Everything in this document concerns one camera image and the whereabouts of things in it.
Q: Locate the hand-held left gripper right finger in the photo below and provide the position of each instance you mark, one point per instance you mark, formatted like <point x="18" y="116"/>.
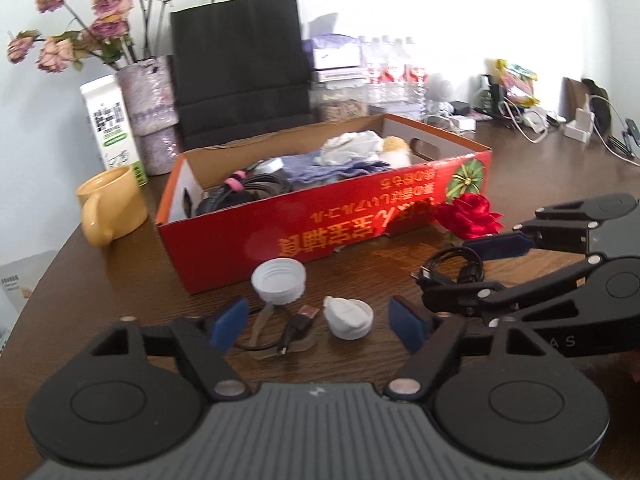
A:
<point x="407" y="322"/>

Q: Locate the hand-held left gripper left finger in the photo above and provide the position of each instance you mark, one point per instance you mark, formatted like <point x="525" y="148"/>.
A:
<point x="230" y="322"/>

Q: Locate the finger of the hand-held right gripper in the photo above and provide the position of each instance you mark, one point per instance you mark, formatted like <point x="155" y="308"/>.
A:
<point x="460" y="299"/>
<point x="495" y="247"/>

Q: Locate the red artificial rose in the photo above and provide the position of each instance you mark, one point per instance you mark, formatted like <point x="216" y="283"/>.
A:
<point x="470" y="215"/>

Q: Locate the small white flip cap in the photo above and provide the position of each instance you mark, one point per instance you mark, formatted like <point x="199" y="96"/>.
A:
<point x="347" y="317"/>

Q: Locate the wide white ribbed cap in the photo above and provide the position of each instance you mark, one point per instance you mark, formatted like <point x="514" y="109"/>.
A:
<point x="277" y="280"/>

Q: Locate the red cardboard box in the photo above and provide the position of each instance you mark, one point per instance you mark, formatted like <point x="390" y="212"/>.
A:
<point x="300" y="240"/>

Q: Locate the yellow plush toy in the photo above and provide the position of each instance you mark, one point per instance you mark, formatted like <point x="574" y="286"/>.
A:
<point x="397" y="147"/>

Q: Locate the purple cloth pouch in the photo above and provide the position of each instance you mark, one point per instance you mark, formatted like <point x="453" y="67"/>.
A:
<point x="310" y="172"/>

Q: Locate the white green bag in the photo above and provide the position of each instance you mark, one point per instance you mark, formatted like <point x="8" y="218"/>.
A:
<point x="350" y="147"/>

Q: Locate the white charger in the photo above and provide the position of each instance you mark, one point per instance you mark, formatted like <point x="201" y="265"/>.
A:
<point x="464" y="124"/>

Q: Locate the black power adapter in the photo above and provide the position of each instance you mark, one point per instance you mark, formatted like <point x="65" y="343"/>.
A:
<point x="460" y="107"/>

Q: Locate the white stand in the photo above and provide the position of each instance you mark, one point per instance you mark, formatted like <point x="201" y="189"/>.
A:
<point x="580" y="127"/>

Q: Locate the black stand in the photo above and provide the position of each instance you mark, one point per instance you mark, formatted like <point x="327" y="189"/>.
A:
<point x="492" y="95"/>

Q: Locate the yellow mug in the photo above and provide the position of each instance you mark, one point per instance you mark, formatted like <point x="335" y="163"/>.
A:
<point x="117" y="200"/>

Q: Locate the yellow pink snack bag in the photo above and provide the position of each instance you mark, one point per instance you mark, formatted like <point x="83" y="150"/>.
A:
<point x="517" y="82"/>

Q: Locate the white round robot speaker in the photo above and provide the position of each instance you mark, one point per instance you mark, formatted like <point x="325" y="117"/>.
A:
<point x="439" y="90"/>

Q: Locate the brown cardboard piece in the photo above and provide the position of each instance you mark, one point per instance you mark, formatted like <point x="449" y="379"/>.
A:
<point x="572" y="95"/>

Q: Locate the dark rounded object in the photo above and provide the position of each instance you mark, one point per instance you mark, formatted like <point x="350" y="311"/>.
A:
<point x="597" y="102"/>

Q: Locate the black phone holder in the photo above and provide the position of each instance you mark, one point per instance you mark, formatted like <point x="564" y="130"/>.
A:
<point x="632" y="135"/>

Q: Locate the clear seed container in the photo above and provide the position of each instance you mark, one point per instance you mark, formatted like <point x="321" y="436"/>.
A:
<point x="342" y="105"/>

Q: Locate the white leaflet board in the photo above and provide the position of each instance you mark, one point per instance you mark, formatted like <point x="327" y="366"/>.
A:
<point x="20" y="280"/>

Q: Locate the white flat box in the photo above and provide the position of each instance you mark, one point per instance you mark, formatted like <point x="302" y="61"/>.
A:
<point x="340" y="75"/>

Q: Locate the white milk carton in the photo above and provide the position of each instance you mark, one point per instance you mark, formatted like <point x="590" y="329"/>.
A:
<point x="107" y="120"/>

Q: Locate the purple speckled vase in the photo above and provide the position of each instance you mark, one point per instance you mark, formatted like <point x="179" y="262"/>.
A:
<point x="150" y="95"/>

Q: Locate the black paper bag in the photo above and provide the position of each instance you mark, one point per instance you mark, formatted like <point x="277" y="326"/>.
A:
<point x="240" y="60"/>

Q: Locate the dried pink rose bouquet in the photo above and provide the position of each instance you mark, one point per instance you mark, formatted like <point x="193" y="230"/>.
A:
<point x="107" y="2"/>

